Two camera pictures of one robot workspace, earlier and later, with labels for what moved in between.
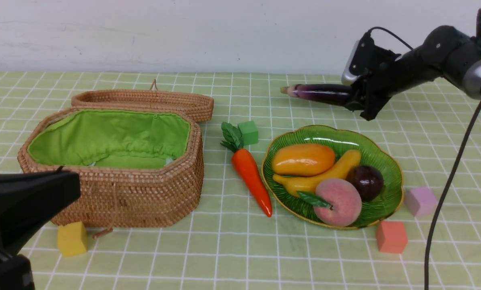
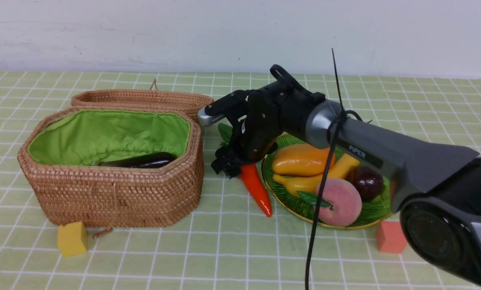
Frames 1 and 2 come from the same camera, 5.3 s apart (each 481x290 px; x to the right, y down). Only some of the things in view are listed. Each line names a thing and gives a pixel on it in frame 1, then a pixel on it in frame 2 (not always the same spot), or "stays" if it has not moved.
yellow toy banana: x=345 y=163 stays
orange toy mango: x=303 y=160 stays
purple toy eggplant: x=333 y=94 → x=152 y=160
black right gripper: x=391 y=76 → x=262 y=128
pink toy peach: x=345 y=200 stays
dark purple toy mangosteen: x=368 y=180 stays
